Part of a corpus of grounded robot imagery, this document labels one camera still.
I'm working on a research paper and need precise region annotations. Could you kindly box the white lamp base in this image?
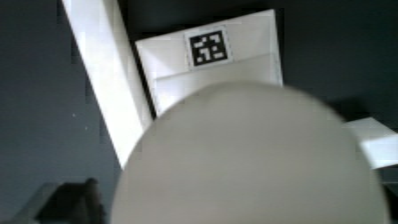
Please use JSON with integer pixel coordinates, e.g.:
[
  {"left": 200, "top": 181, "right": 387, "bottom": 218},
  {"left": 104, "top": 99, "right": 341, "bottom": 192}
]
[{"left": 135, "top": 10, "right": 282, "bottom": 114}]

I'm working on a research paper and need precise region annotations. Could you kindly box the white boundary bar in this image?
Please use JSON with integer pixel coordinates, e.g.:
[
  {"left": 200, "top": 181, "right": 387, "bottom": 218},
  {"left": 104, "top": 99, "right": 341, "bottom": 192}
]
[
  {"left": 344, "top": 117, "right": 398, "bottom": 169},
  {"left": 60, "top": 0, "right": 152, "bottom": 166}
]

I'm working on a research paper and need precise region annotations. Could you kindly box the white front boundary bar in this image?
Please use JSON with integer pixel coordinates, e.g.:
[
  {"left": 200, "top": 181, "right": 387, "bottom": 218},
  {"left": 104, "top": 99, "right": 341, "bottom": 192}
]
[{"left": 60, "top": 0, "right": 152, "bottom": 166}]

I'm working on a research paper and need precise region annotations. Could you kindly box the white lamp bulb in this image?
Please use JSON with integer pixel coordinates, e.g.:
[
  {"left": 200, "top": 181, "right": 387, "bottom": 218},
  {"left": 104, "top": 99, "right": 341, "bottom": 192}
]
[{"left": 110, "top": 82, "right": 389, "bottom": 224}]

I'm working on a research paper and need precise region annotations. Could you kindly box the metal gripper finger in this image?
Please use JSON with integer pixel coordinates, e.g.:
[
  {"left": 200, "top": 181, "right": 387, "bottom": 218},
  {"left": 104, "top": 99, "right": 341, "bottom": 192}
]
[{"left": 7, "top": 178, "right": 106, "bottom": 224}]

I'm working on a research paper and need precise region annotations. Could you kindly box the white right boundary bar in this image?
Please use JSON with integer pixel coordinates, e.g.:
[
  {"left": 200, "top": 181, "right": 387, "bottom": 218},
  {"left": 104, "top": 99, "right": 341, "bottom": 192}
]
[{"left": 344, "top": 117, "right": 398, "bottom": 169}]

